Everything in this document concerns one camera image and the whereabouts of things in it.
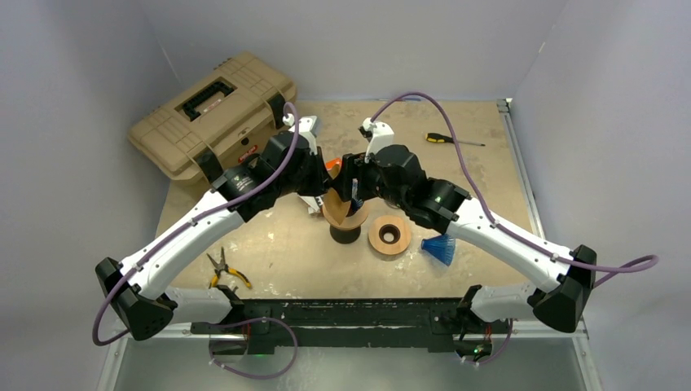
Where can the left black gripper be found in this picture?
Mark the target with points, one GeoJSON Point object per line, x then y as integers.
{"type": "Point", "coordinates": [322, 176]}

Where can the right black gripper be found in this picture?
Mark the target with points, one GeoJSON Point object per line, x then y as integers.
{"type": "Point", "coordinates": [354, 166]}

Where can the brown paper coffee filter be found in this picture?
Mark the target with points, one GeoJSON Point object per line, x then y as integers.
{"type": "Point", "coordinates": [336, 205]}

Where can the wooden dripper stand black base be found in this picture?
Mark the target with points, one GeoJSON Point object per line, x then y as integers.
{"type": "Point", "coordinates": [348, 230]}

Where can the blue ribbed dripper cone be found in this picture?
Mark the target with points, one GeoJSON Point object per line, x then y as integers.
{"type": "Point", "coordinates": [356, 202]}

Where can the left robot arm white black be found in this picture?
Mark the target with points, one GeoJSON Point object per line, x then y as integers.
{"type": "Point", "coordinates": [138, 286]}

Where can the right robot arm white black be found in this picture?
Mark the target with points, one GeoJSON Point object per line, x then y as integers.
{"type": "Point", "coordinates": [563, 278]}

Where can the coffee paper filter box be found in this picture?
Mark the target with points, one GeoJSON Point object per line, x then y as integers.
{"type": "Point", "coordinates": [333, 163]}

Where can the stack of paper filters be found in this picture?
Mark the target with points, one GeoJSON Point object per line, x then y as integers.
{"type": "Point", "coordinates": [314, 204]}

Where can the yellow black screwdriver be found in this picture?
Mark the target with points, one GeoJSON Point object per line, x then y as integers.
{"type": "Point", "coordinates": [442, 138]}

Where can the tan plastic toolbox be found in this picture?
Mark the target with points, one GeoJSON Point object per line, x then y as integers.
{"type": "Point", "coordinates": [217, 123]}

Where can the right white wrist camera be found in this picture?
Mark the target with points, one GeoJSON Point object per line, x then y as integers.
{"type": "Point", "coordinates": [378, 134]}

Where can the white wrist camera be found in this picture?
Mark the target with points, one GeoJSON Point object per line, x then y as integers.
{"type": "Point", "coordinates": [378, 134]}
{"type": "Point", "coordinates": [306, 126]}

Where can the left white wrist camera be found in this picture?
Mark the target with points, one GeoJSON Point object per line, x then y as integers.
{"type": "Point", "coordinates": [306, 126]}

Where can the wooden ring dripper holder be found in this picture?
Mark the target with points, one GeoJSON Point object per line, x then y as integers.
{"type": "Point", "coordinates": [389, 235]}

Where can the yellow handled pliers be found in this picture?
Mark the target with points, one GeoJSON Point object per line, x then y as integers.
{"type": "Point", "coordinates": [220, 266]}

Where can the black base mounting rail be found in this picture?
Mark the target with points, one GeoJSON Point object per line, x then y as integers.
{"type": "Point", "coordinates": [435, 324]}

